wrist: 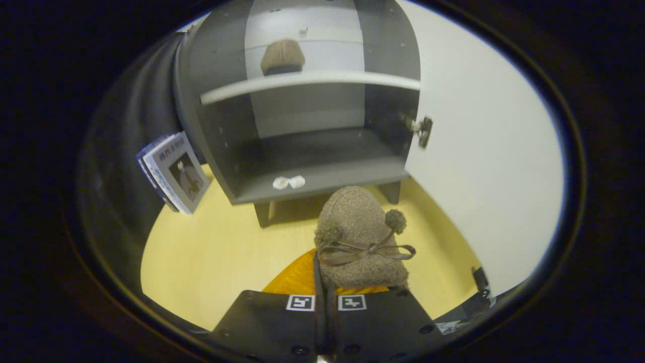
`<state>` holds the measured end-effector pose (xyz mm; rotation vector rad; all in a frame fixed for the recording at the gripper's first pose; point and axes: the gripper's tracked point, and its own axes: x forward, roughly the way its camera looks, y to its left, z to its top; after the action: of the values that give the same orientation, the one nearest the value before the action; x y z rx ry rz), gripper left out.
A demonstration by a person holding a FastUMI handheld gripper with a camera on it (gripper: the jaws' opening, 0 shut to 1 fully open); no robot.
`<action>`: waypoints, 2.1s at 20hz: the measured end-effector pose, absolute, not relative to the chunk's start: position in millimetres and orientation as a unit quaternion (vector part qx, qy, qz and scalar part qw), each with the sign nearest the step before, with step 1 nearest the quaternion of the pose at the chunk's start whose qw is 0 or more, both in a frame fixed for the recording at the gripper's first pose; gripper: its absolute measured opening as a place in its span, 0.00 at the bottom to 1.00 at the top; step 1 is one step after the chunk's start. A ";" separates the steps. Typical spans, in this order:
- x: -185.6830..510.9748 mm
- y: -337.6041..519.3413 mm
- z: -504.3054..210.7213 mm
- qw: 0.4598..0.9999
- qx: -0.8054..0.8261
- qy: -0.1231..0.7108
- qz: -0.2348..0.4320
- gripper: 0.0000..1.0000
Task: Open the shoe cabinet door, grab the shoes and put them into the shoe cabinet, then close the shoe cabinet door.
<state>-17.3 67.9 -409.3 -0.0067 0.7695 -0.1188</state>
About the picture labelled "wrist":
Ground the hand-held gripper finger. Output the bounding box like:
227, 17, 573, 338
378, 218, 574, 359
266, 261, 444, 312
211, 250, 328, 361
327, 282, 446, 361

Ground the brown fuzzy shoe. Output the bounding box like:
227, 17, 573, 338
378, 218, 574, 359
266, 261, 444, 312
261, 39, 306, 76
314, 186, 417, 290

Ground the grey shoe cabinet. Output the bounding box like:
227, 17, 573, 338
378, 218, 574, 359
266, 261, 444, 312
174, 0, 421, 228

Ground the white shoe cabinet door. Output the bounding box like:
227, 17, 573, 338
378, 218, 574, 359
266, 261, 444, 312
396, 0, 565, 298

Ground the metal door hinge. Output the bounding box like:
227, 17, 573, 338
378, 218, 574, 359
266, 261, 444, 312
403, 115, 434, 150

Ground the white cabinet shelf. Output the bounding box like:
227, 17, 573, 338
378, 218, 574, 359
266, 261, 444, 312
201, 71, 421, 105

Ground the blue cover book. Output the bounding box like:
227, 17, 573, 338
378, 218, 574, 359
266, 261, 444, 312
135, 134, 179, 212

